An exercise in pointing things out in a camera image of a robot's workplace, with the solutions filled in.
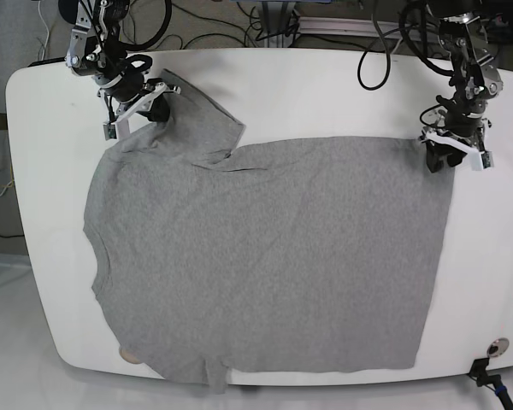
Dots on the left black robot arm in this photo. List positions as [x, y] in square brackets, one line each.
[445, 36]

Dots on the white aluminium rail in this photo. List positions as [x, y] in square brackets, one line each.
[336, 27]

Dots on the beige table grommet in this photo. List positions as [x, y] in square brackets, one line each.
[129, 357]

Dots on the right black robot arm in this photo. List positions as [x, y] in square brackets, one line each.
[102, 38]

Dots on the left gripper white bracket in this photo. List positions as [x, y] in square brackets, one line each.
[450, 137]

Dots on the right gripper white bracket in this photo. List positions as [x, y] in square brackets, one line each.
[123, 97]

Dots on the black clamp with cable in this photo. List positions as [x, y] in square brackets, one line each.
[482, 378]

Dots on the grey t-shirt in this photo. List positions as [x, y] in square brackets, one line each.
[301, 255]

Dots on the silver table grommet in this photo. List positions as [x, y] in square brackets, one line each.
[498, 347]

